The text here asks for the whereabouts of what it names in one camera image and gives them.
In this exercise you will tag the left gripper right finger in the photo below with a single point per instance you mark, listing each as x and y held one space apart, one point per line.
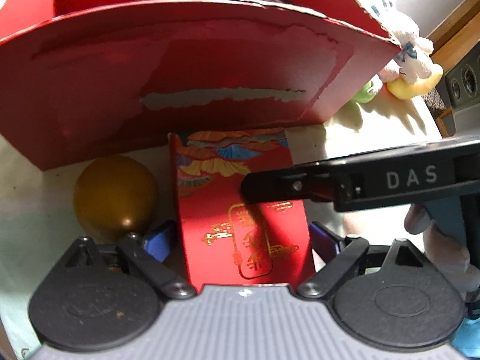
342 257

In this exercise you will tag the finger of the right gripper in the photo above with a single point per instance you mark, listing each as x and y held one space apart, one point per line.
316 181

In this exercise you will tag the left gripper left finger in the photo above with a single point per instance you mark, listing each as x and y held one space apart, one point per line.
168 284

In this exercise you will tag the brown gourd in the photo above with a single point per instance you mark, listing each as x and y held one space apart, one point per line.
114 196

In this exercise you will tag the red gift box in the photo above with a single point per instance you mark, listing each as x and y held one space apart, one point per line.
226 240

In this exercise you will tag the gloved right hand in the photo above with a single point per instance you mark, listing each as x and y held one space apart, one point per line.
450 257

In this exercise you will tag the yellow plush toy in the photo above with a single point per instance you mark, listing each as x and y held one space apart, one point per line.
404 91

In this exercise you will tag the green plush toy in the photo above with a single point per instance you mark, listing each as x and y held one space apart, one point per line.
369 91

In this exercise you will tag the pink plush toy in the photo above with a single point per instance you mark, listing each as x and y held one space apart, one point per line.
391 72

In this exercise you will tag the white plush bunny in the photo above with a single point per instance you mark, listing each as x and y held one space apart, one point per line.
414 57

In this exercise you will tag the wooden cabinet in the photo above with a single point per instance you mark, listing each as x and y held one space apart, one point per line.
456 97

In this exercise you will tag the red cardboard box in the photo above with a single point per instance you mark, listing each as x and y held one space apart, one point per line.
86 78

